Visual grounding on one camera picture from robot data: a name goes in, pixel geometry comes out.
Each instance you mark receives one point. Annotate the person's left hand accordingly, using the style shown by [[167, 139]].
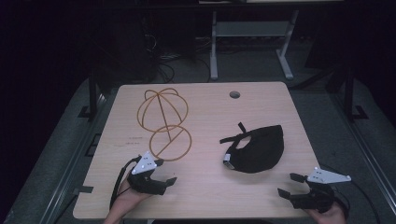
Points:
[[130, 199]]

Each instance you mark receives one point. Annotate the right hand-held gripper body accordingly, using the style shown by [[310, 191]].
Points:
[[314, 199]]

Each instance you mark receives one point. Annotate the white metal frame stand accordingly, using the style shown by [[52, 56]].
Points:
[[249, 29]]

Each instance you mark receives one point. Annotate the black baseball cap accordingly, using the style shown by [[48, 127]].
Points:
[[261, 152]]

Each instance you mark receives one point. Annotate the black table edge bracket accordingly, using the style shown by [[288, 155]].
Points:
[[83, 189]]

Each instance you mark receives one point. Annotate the grey metal frame rail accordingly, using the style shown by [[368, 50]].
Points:
[[73, 161], [367, 149]]

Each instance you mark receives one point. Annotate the black metal post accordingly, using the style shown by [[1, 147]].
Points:
[[92, 96], [350, 93]]

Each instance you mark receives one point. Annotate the person's right hand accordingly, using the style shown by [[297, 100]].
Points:
[[330, 216]]

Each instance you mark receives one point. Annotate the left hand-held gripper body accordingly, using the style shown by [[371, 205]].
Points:
[[144, 183]]

